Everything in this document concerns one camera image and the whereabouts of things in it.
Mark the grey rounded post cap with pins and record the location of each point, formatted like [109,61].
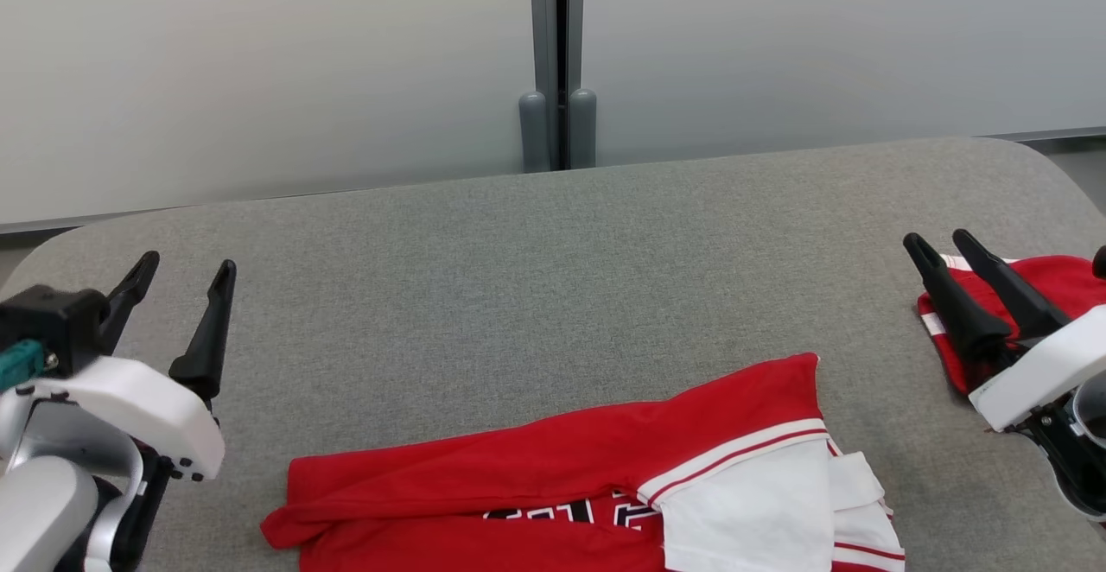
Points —
[534,131]
[582,127]

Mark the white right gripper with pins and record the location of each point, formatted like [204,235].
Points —
[1045,369]

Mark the red Bulls 23 shorts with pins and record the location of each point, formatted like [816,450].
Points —
[1067,282]

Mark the red and white jersey shirt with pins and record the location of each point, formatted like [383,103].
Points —
[518,477]

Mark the grey partition post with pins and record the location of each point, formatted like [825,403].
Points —
[544,19]

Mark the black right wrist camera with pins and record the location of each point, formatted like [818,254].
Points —
[1101,263]

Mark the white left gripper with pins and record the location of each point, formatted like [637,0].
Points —
[155,408]

